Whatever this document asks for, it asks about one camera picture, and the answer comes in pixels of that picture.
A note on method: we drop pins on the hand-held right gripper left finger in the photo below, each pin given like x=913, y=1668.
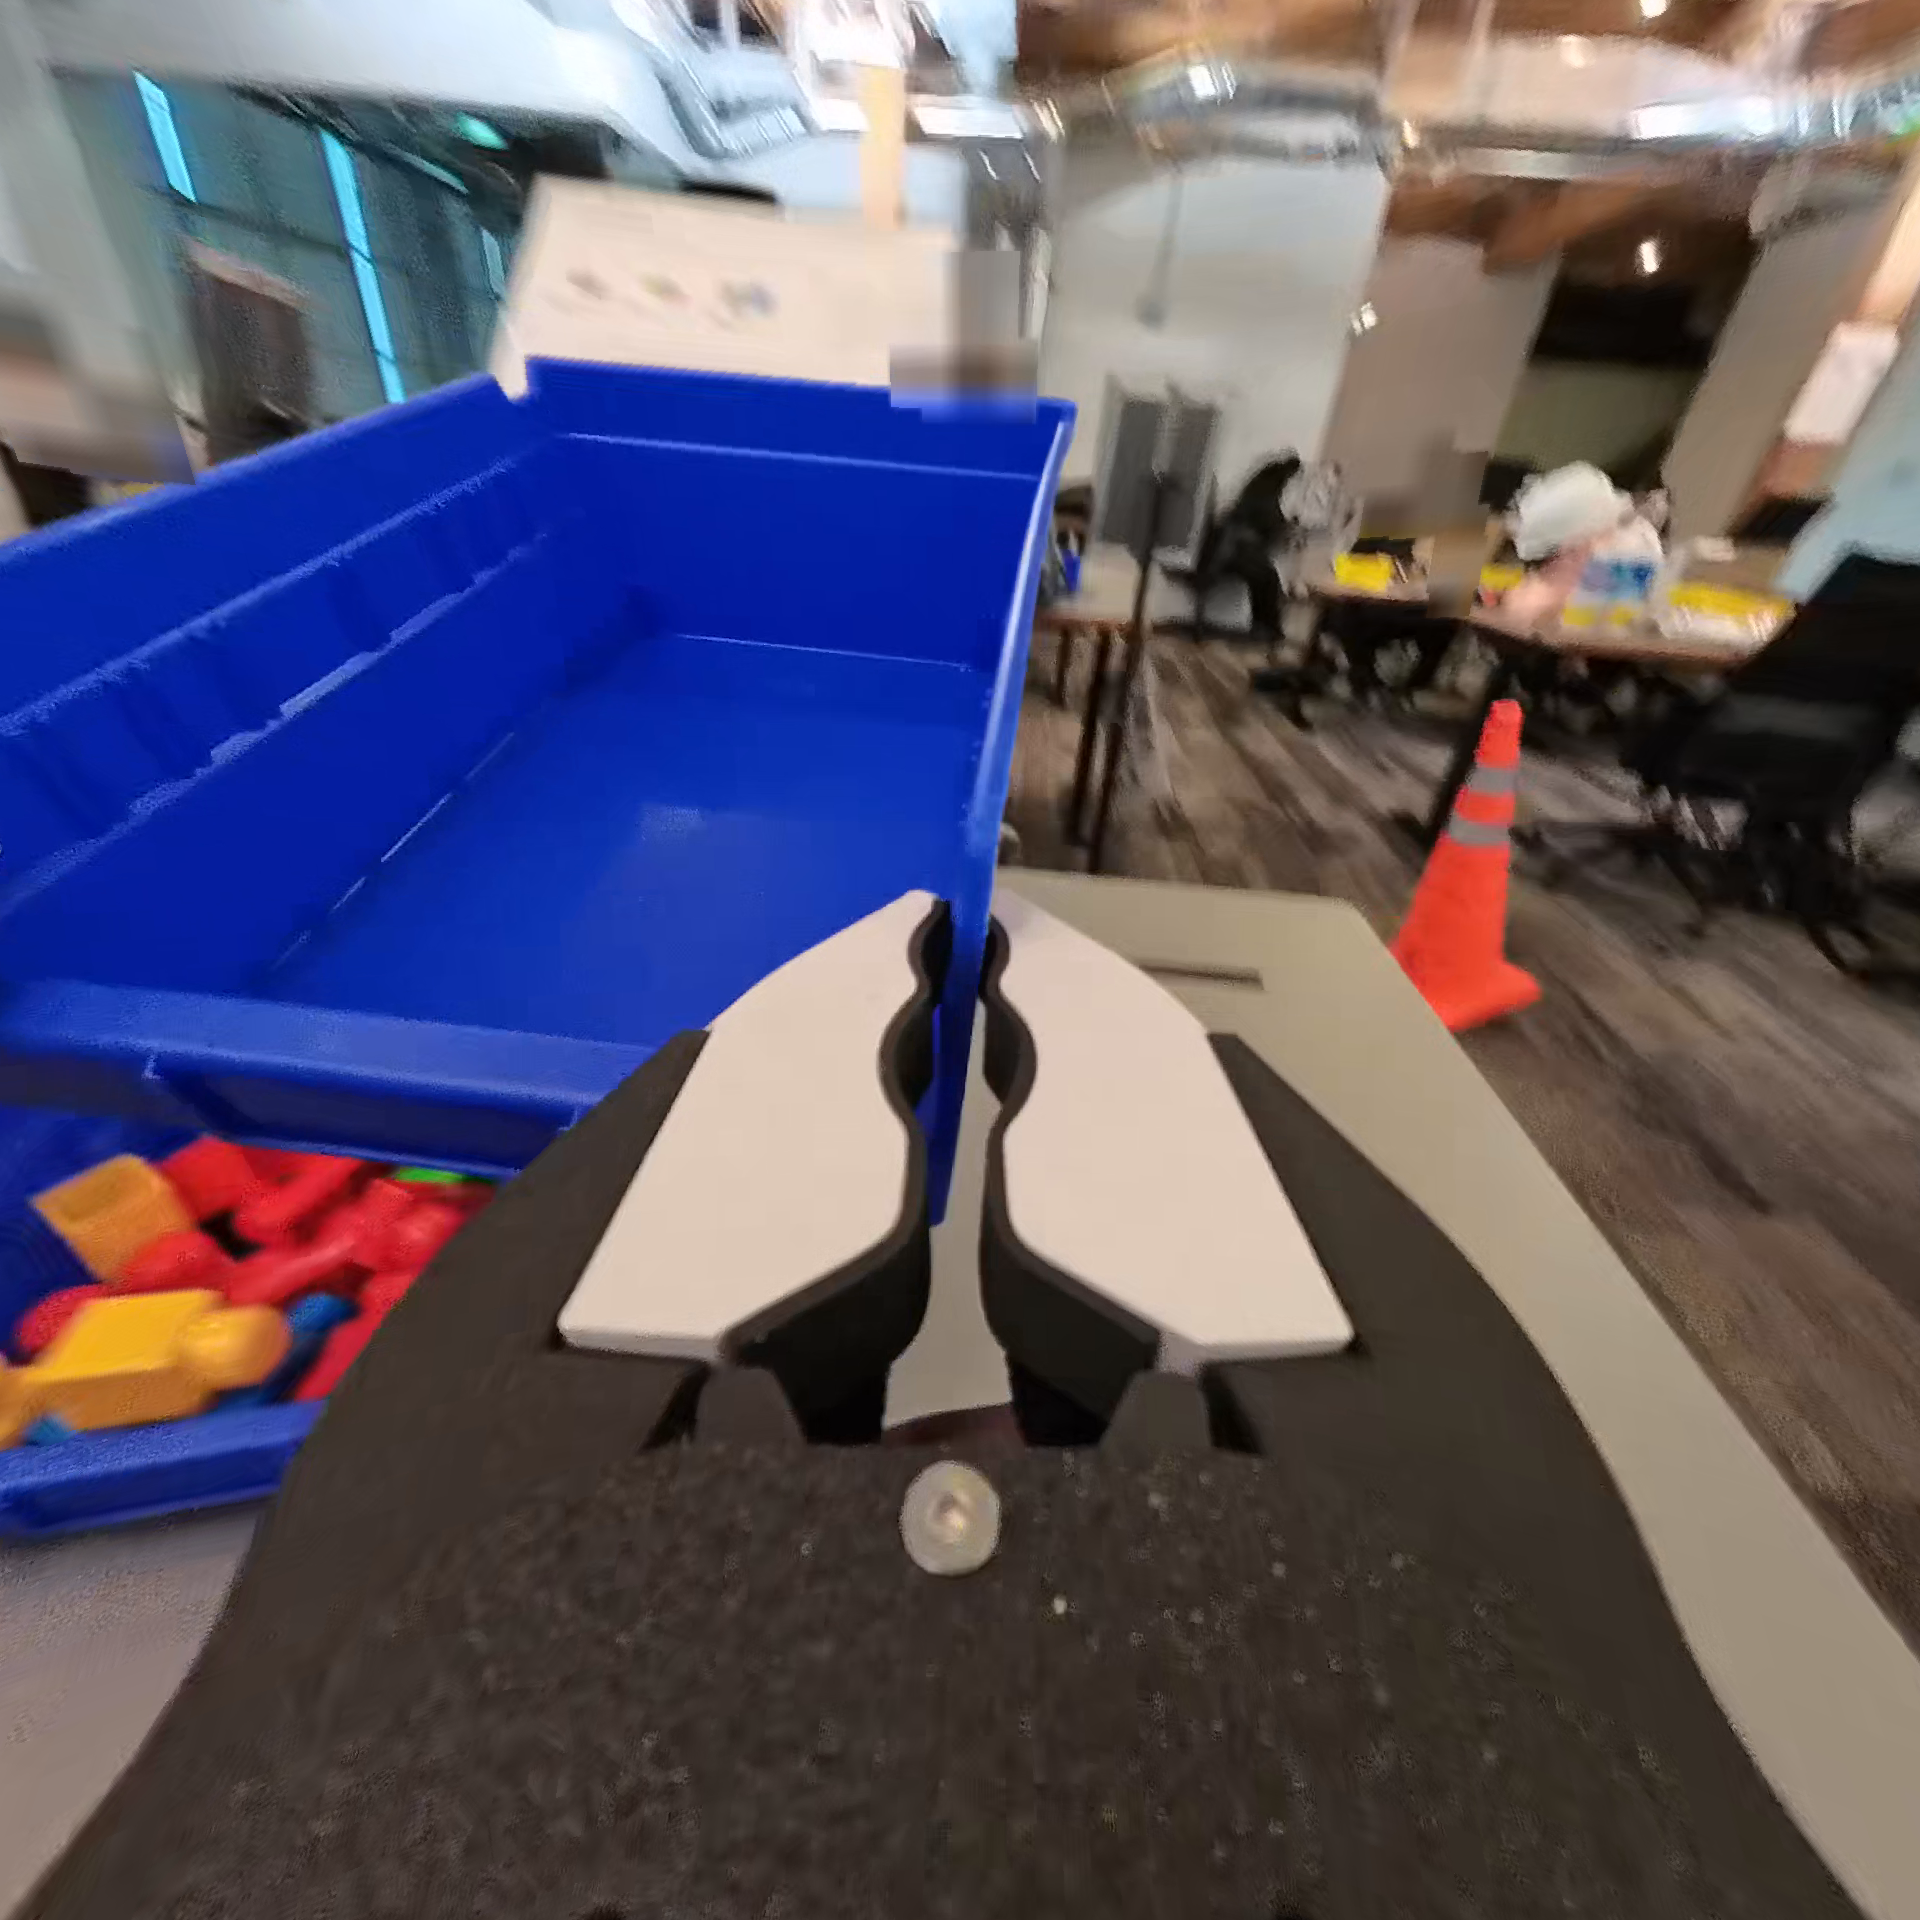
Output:
x=751, y=1184

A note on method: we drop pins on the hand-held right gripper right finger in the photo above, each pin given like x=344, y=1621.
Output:
x=1171, y=1184

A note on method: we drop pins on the white wipes canister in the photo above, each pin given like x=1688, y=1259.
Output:
x=1616, y=579

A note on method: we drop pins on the cluttered work table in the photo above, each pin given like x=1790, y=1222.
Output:
x=1622, y=638

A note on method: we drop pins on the silver ventilation duct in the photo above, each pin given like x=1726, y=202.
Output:
x=1501, y=106

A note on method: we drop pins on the black office chair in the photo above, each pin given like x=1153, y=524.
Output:
x=1787, y=750

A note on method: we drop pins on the grey desk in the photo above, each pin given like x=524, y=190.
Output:
x=1501, y=1348

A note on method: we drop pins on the white display board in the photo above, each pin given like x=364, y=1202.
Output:
x=675, y=283

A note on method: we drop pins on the pile of colourful toy blocks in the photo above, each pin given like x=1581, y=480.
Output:
x=150, y=1336

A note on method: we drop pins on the person's right hand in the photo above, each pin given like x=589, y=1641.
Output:
x=968, y=1429

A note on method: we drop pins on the orange traffic cone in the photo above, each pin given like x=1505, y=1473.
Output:
x=1464, y=930

